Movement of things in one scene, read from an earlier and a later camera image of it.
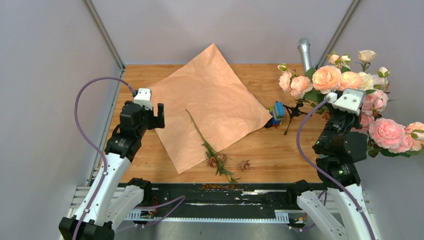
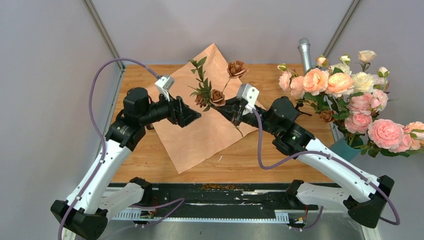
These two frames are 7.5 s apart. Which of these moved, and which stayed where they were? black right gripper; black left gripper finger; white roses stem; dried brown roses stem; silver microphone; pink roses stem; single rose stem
Moved: black left gripper finger; white roses stem; black right gripper
Stayed: single rose stem; silver microphone; dried brown roses stem; pink roses stem
